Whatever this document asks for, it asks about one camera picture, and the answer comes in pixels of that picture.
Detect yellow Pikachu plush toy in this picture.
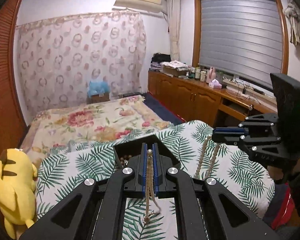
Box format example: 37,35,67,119
0,148,38,239

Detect palm leaf print cloth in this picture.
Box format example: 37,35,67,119
34,119,276,240

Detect wooden sideboard cabinet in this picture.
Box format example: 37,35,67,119
148,71,275,127

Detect black jewelry box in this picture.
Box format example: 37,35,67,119
113,135,181,168

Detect pearl necklace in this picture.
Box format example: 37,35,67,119
142,134,221,225

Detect dark blue bedsheet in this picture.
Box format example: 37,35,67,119
141,93,185,125

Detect floral bed blanket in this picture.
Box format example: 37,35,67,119
19,95,171,161

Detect pink tissue box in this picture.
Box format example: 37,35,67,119
209,79,222,89

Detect brown cardboard box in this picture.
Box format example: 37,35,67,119
91,93,110,103

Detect wooden louvered wardrobe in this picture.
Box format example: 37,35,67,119
0,0,26,155

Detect pile of folded clothes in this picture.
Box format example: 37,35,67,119
149,53,171,72

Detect grey window blind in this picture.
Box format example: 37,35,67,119
198,0,283,89

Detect wooden window frame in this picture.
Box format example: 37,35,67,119
192,0,289,74

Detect bottles on cabinet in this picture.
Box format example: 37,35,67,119
187,67,207,82

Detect black camera module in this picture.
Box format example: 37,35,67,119
270,73,300,140

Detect blue bag on box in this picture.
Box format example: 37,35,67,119
88,81,110,98

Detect circle pattern sheer curtain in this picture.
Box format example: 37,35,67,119
17,11,147,115

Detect beige side curtain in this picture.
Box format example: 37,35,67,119
167,0,180,61

